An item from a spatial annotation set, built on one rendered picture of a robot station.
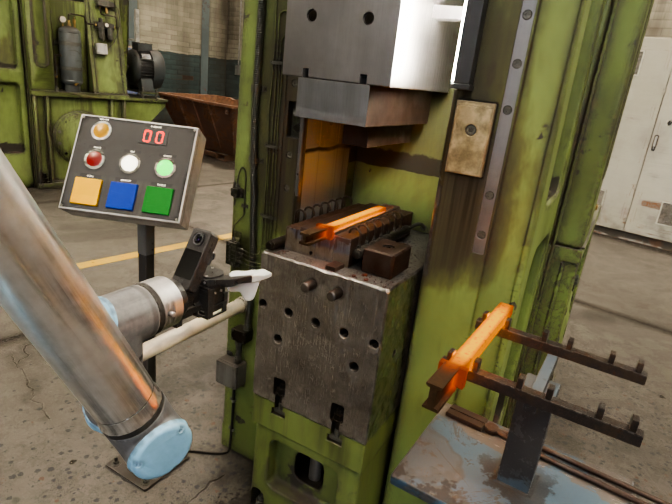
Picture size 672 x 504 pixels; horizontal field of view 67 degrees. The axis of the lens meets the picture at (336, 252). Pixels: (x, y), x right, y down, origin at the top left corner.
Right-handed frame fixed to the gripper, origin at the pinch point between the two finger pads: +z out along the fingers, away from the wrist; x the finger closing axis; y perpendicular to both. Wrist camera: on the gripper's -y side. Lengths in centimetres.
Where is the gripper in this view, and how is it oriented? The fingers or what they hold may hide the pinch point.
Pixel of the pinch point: (243, 260)
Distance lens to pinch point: 106.7
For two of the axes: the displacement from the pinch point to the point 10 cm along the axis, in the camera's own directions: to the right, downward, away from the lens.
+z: 5.0, -2.3, 8.4
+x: 8.6, 2.5, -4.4
